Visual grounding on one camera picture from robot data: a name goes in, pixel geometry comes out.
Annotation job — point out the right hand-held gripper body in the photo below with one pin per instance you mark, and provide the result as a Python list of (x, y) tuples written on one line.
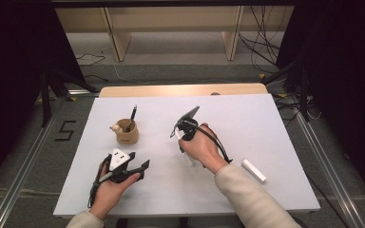
[(188, 115)]

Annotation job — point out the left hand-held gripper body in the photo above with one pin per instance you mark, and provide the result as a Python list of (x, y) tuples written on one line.
[(119, 158)]

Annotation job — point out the brown pen holder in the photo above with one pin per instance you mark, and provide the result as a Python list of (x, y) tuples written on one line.
[(128, 136)]

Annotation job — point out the thin white pen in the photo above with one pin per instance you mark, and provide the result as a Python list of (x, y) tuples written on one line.
[(190, 162)]

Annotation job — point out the black pen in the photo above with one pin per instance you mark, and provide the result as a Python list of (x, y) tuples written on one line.
[(133, 113)]

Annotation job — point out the thick white marker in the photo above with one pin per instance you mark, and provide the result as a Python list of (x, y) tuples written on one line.
[(253, 170)]

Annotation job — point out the person's right hand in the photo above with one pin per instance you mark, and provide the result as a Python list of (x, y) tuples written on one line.
[(202, 148)]

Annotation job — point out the person's left hand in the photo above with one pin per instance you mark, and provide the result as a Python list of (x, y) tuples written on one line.
[(107, 196)]

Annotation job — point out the light wooden table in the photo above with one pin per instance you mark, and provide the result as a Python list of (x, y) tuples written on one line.
[(171, 90)]

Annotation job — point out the white table cover board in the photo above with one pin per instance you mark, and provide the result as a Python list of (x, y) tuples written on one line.
[(177, 186)]

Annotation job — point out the black tape floor mark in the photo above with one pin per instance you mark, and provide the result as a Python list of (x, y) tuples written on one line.
[(65, 130)]

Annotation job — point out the yellow tape piece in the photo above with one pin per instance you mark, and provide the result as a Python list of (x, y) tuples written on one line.
[(282, 95), (72, 98), (262, 76)]

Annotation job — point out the black tripod stand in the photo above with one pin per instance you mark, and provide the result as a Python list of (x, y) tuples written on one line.
[(46, 101), (303, 95)]

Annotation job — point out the black overhead bar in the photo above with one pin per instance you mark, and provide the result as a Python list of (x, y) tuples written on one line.
[(171, 3)]

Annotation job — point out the dark curtain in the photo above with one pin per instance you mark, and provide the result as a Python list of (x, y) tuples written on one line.
[(9, 79), (345, 79)]

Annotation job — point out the short aluminium rail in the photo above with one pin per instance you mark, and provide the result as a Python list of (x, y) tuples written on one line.
[(82, 92)]

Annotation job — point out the light wooden furniture frame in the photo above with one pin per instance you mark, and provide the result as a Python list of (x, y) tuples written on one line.
[(120, 41)]

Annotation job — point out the long aluminium floor rail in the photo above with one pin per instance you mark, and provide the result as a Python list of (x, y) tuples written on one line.
[(19, 180), (332, 167)]

